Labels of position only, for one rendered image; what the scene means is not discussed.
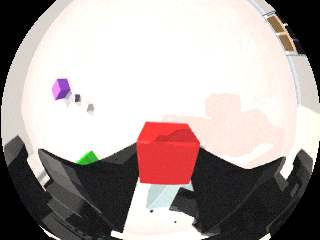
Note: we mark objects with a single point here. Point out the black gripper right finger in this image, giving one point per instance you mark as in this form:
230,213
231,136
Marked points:
221,187

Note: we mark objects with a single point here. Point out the green block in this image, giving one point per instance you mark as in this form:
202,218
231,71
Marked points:
82,161
90,157

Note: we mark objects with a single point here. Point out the red block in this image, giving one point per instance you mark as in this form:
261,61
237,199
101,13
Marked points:
167,153

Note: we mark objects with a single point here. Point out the purple cube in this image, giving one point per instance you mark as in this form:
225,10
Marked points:
60,89

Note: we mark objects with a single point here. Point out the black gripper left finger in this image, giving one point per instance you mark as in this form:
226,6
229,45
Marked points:
107,185

